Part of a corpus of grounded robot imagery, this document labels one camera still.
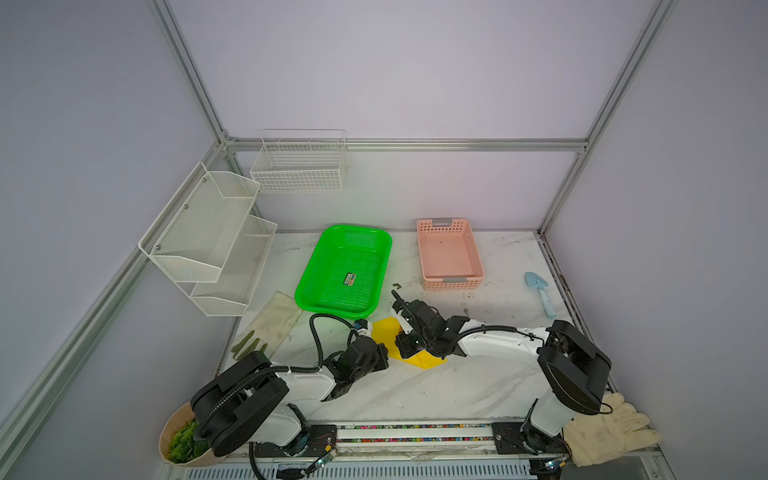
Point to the paper bag with greens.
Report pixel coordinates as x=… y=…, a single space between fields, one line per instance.
x=177 y=444

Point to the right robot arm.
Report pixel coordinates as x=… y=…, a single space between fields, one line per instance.
x=575 y=368

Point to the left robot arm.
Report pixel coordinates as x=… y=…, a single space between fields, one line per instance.
x=257 y=397

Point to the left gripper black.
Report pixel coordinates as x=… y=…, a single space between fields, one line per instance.
x=380 y=355

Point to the light blue garden trowel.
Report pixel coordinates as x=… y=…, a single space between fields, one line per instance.
x=537 y=283

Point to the white mesh two-tier shelf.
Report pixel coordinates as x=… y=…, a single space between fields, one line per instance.
x=210 y=243

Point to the green plastic basket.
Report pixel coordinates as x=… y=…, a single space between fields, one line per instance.
x=345 y=273

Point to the white wire basket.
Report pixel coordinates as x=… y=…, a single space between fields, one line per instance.
x=301 y=161

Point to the cream work glove right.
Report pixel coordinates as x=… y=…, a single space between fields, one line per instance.
x=598 y=439

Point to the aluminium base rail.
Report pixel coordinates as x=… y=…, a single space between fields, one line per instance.
x=503 y=437

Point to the pink plastic basket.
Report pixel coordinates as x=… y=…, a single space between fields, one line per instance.
x=449 y=256

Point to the yellow paper napkin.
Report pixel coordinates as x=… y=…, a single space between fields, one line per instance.
x=385 y=332

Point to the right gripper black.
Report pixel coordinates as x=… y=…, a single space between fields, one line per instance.
x=402 y=345

